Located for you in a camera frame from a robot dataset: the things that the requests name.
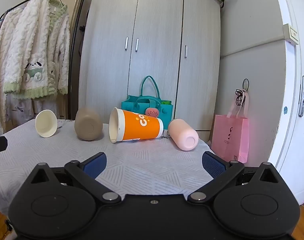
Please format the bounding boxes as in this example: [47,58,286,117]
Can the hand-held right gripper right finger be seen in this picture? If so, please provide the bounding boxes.
[187,151,286,203]

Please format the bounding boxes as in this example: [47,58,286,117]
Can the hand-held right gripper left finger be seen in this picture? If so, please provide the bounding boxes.
[24,151,122,204]

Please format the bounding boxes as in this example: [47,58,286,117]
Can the brown cup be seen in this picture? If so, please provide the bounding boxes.
[74,107,103,141]

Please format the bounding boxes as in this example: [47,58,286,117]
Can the pink cup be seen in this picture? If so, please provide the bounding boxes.
[167,119,199,152]

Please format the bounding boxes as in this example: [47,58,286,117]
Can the white cup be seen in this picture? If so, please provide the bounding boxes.
[35,109,59,138]

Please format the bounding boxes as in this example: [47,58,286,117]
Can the orange paper cup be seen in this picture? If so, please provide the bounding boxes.
[109,107,164,144]

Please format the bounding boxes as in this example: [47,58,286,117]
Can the pink paper shopping bag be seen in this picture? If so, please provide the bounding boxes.
[211,89,250,163]

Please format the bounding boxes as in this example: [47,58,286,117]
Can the white printed garment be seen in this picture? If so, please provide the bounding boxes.
[6,97,58,123]

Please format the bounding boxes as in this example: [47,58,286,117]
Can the grey patterned tablecloth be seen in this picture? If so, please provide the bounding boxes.
[0,118,218,213]

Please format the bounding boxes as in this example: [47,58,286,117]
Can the teal felt tote bag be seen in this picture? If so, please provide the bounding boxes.
[121,75,173,126]

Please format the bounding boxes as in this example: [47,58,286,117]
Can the watermelon slice bag charm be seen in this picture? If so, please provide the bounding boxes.
[145,107,162,119]

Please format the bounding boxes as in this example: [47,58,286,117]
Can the black metal clothes rack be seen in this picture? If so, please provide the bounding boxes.
[0,0,89,121]

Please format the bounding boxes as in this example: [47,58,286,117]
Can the white fluffy cardigan green trim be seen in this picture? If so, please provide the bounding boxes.
[3,0,71,101]

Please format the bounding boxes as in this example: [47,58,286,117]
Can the grey wooden wardrobe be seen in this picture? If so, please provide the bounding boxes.
[78,0,221,132]

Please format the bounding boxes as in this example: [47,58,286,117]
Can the white door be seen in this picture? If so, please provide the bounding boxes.
[267,0,304,206]

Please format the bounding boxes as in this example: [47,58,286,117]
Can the beige latch box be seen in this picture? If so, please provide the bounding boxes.
[283,23,300,46]

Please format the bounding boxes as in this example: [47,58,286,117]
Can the beige wooden panel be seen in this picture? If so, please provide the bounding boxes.
[66,0,87,37]

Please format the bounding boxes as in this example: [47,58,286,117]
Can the black hair ties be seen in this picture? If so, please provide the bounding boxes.
[234,78,250,107]

